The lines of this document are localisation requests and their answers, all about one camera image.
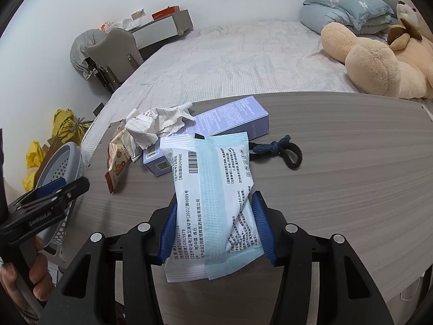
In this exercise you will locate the brown cardboard box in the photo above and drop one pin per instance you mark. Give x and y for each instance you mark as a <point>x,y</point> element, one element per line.
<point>50,149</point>

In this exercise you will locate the grey cloth bundle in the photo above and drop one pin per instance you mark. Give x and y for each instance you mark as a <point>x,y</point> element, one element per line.
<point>83,47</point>

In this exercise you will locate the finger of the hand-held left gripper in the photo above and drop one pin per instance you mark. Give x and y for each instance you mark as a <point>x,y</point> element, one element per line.
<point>64,196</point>
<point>50,186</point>

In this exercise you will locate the grey upholstered chair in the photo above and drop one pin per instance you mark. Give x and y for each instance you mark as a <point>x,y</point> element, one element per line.
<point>115,49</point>

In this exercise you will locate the beige teddy bear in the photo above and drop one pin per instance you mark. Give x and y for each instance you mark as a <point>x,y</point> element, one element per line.
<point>372,64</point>

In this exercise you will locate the grey perforated plastic basket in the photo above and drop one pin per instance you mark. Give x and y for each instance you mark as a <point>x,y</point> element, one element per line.
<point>64,162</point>

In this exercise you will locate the lilac cardboard box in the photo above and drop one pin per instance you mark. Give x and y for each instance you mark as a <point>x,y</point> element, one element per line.
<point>230,118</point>

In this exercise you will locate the red beige snack wrapper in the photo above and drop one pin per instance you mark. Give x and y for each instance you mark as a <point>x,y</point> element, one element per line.
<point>118,166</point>

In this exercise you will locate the dark wall socket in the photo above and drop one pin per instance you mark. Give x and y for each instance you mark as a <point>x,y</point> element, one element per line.
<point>98,107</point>

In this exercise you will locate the crumpled lined white paper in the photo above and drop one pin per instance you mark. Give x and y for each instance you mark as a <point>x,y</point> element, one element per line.
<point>152,125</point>

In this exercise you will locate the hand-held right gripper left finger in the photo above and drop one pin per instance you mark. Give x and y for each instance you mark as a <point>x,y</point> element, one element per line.
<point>169,235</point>

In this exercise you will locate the yellow plastic bag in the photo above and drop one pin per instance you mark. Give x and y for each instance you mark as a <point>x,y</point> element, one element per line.
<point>76,132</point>
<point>62,120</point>
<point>32,162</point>

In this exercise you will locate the white grey desk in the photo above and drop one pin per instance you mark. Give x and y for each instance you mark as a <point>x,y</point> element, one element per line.
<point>159,28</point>

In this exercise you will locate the person's left hand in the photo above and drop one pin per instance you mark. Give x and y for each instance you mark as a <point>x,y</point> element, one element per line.
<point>42,270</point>

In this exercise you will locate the red flat box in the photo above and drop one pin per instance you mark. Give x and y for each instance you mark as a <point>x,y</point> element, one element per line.
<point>165,12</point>

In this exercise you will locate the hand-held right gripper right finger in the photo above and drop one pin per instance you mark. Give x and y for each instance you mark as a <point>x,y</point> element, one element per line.
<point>267,230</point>

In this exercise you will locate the blue white face mask packet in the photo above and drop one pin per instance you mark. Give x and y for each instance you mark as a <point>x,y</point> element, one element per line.
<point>216,193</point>

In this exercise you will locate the blue grey pillows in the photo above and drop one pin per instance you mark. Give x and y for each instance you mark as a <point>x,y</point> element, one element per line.
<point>341,10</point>

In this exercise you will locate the bed with white sheet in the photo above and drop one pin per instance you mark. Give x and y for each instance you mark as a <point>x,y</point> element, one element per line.
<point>236,61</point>

